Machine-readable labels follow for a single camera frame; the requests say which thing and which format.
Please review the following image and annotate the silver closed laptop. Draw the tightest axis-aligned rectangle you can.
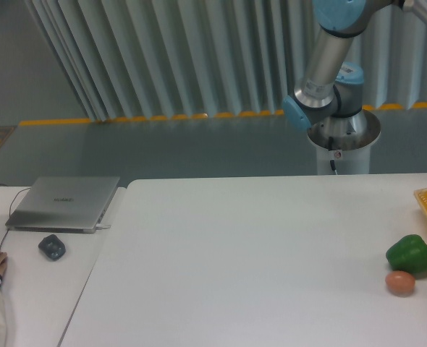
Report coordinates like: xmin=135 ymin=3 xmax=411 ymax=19
xmin=6 ymin=176 xmax=119 ymax=234

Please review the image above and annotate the green bell pepper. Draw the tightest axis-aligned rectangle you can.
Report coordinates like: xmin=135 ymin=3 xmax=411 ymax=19
xmin=386 ymin=234 xmax=427 ymax=274

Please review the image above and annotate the grey laptop cable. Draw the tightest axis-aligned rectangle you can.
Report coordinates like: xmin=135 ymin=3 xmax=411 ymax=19
xmin=0 ymin=183 xmax=32 ymax=254

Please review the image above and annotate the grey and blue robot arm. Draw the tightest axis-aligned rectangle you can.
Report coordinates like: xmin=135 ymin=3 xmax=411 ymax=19
xmin=282 ymin=1 xmax=427 ymax=131

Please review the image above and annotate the brown egg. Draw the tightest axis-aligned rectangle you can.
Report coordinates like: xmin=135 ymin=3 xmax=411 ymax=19
xmin=385 ymin=271 xmax=415 ymax=295

